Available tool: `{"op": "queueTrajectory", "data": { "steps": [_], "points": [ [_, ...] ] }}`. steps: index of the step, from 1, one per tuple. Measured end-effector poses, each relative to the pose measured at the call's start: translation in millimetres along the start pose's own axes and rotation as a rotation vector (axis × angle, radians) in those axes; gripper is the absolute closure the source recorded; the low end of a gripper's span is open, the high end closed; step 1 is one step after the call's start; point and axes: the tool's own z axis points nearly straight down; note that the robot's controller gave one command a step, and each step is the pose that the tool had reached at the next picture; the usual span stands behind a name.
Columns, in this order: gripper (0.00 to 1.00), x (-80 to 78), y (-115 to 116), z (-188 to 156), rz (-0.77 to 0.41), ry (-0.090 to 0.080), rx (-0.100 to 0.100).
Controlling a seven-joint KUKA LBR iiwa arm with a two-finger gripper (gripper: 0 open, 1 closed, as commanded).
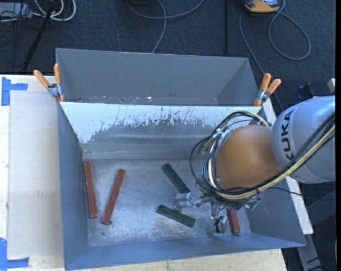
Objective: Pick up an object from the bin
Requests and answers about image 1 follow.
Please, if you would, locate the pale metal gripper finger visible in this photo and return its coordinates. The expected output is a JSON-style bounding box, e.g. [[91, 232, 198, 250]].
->
[[174, 192, 200, 203], [173, 200, 200, 212]]

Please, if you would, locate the dark green flat block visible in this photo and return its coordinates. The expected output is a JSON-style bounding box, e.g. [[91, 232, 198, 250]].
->
[[156, 204, 196, 228], [161, 163, 191, 194]]

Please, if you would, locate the red-brown flat block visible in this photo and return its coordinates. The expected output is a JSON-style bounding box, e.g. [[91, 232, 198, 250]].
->
[[101, 168, 126, 226], [226, 207, 241, 235], [83, 161, 99, 219]]

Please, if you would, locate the grey metal bin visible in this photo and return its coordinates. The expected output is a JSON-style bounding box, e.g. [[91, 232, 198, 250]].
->
[[55, 48, 307, 271]]

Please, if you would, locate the black cylinder on white bracket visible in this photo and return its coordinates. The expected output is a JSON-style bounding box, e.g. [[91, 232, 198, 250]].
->
[[211, 208, 228, 234]]

